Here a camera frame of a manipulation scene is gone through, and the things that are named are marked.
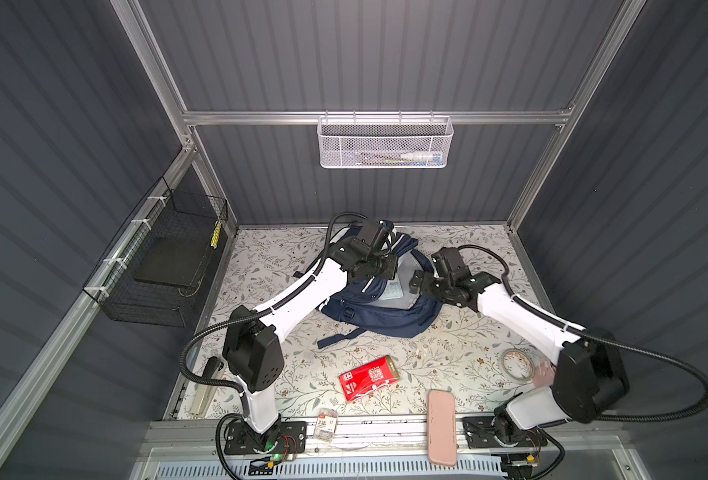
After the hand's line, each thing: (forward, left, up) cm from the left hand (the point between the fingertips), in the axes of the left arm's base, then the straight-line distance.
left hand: (393, 262), depth 82 cm
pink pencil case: (-37, -10, -22) cm, 44 cm away
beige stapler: (-26, +51, -20) cm, 61 cm away
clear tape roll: (-23, -34, -21) cm, 46 cm away
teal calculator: (-1, -1, -12) cm, 12 cm away
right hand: (-3, -9, -9) cm, 13 cm away
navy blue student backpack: (-6, +10, -12) cm, 17 cm away
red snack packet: (-23, +8, -22) cm, 33 cm away
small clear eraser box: (-35, +20, -20) cm, 45 cm away
